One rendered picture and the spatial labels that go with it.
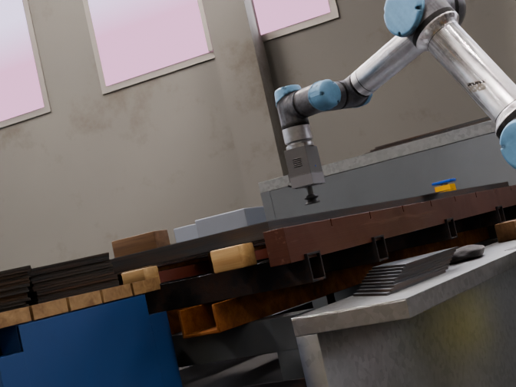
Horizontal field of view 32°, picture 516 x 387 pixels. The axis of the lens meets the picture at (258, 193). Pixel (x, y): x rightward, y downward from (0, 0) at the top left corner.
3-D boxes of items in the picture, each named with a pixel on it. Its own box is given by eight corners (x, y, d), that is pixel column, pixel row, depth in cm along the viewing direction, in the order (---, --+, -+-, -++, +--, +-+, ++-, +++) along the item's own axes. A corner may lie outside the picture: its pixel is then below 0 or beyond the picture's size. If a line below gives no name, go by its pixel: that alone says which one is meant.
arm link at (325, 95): (347, 74, 233) (318, 87, 242) (317, 78, 226) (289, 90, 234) (355, 104, 233) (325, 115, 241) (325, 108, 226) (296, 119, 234)
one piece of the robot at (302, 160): (284, 140, 247) (297, 199, 246) (270, 140, 239) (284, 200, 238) (316, 131, 242) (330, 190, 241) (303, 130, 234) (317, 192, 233)
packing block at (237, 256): (213, 273, 154) (209, 251, 155) (229, 270, 159) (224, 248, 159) (243, 267, 151) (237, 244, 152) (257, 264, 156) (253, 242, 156)
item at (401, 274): (323, 307, 153) (318, 284, 153) (406, 276, 187) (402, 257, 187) (389, 295, 146) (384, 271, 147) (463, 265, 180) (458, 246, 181)
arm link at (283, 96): (287, 83, 235) (266, 92, 241) (296, 124, 234) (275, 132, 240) (309, 82, 240) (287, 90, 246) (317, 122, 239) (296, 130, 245)
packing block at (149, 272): (124, 292, 187) (120, 273, 188) (139, 288, 192) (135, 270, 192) (147, 287, 184) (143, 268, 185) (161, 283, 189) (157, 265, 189)
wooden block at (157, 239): (115, 262, 208) (110, 241, 208) (130, 259, 213) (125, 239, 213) (158, 253, 203) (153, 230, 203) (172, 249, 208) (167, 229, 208)
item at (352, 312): (295, 336, 144) (291, 318, 144) (508, 249, 256) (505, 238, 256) (410, 318, 134) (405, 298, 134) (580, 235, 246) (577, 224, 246)
